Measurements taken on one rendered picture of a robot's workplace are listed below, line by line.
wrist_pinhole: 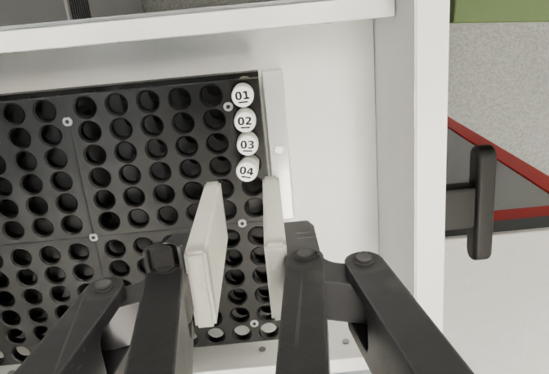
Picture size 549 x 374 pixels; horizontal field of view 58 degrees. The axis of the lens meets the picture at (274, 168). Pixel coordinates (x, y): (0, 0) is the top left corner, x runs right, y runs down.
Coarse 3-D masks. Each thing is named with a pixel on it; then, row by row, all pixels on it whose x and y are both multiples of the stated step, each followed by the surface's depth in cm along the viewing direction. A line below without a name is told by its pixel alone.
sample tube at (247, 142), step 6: (246, 132) 28; (252, 132) 29; (240, 138) 28; (246, 138) 28; (252, 138) 28; (240, 144) 28; (246, 144) 28; (252, 144) 28; (240, 150) 28; (246, 150) 28; (252, 150) 28
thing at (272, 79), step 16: (272, 80) 33; (272, 96) 34; (272, 112) 34; (272, 128) 34; (272, 144) 35; (272, 160) 35; (288, 160) 35; (288, 176) 35; (288, 192) 36; (288, 208) 36
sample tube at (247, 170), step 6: (246, 156) 29; (252, 156) 29; (240, 162) 28; (246, 162) 28; (252, 162) 28; (258, 162) 29; (240, 168) 28; (246, 168) 28; (252, 168) 28; (258, 168) 29; (240, 174) 28; (246, 174) 28; (252, 174) 28; (246, 180) 28
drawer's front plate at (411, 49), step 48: (432, 0) 24; (384, 48) 31; (432, 48) 25; (384, 96) 32; (432, 96) 26; (384, 144) 34; (432, 144) 27; (384, 192) 35; (432, 192) 27; (384, 240) 37; (432, 240) 28; (432, 288) 29
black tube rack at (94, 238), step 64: (0, 128) 28; (64, 128) 28; (128, 128) 32; (192, 128) 29; (0, 192) 30; (64, 192) 30; (128, 192) 33; (192, 192) 33; (0, 256) 34; (64, 256) 31; (128, 256) 31; (256, 256) 35; (0, 320) 32; (256, 320) 33
